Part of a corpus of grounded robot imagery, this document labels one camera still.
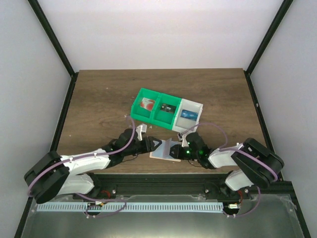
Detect white plastic bin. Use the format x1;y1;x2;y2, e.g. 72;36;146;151
172;99;203;134

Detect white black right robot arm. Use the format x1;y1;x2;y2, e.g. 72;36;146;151
169;132;284;200

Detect black right frame post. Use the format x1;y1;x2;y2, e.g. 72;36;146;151
244;0;294;75

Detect blue VIP credit card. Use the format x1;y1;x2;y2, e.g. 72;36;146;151
180;110;198;121

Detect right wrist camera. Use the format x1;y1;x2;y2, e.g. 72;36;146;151
177;133;188;147

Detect middle green plastic bin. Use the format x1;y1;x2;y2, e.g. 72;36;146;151
151;93;181;130

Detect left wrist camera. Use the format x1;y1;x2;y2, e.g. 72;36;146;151
136;123;147;141

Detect left green plastic bin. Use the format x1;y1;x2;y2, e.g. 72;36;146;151
130;88;161;123

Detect black VIP credit card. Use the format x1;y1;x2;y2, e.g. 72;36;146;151
160;103;176;114

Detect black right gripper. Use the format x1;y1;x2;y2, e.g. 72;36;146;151
166;145;200;162

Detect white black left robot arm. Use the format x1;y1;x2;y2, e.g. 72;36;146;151
24;127;162;204

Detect black frame post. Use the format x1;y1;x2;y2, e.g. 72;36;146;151
244;0;294;75
27;0;76;77

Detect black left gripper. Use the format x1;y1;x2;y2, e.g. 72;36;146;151
123;137;162;157

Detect green plastic bin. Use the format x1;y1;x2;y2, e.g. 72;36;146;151
130;88;161;123
151;93;181;130

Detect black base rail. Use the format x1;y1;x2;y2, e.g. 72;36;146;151
33;173;294;199

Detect light blue slotted cable duct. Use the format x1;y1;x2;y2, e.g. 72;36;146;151
36;202;223;213

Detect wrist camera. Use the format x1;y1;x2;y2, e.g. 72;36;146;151
136;123;147;141
177;133;188;147

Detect beige leather card holder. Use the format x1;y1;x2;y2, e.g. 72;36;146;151
150;138;181;162

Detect metal sheet front plate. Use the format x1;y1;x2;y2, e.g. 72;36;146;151
22;195;304;238

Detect black left frame post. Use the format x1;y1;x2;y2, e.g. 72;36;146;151
27;0;76;77

